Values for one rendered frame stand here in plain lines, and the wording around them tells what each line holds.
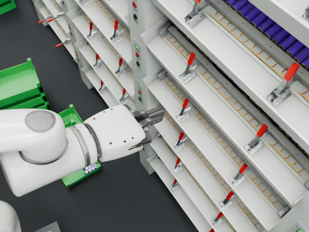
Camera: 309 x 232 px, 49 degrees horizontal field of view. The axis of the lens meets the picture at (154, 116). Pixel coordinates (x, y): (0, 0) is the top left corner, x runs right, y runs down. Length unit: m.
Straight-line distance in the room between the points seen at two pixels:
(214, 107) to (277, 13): 0.38
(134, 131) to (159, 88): 0.53
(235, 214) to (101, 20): 0.90
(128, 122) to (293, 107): 0.32
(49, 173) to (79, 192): 1.24
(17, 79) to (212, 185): 1.26
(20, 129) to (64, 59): 1.86
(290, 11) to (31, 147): 0.45
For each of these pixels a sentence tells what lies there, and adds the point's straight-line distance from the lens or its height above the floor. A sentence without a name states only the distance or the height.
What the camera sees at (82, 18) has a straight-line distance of 1.78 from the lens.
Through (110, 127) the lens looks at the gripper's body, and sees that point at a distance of 0.67.
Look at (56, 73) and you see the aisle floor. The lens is 2.34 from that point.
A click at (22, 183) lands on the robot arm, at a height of 1.16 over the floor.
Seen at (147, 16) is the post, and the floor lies 1.05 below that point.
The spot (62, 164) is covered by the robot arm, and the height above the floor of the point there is 1.15.
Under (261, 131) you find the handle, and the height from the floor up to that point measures 1.03.
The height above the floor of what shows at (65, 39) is 0.16.
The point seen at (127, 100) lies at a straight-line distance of 1.65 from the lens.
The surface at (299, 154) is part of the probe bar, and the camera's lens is 0.84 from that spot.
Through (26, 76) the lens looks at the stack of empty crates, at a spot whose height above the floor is 0.24.
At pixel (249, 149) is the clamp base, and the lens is 0.86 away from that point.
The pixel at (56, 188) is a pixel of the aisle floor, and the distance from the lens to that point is 1.89.
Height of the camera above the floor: 1.69
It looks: 56 degrees down
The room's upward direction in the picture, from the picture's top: straight up
